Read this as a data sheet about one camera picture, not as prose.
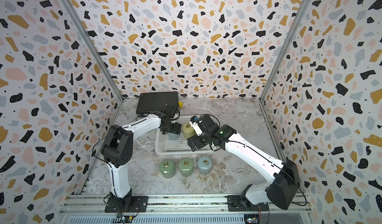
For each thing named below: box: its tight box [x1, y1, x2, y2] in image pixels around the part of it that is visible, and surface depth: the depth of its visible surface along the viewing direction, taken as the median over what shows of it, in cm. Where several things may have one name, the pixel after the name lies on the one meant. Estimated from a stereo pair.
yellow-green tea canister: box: [182, 121, 197, 139], surface depth 94 cm
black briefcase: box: [136, 91, 179, 115], surface depth 123 cm
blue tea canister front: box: [197, 155, 213, 175], surface depth 81 cm
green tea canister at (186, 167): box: [178, 157, 194, 178], surface depth 81 cm
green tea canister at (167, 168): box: [159, 159, 176, 179], surface depth 80 cm
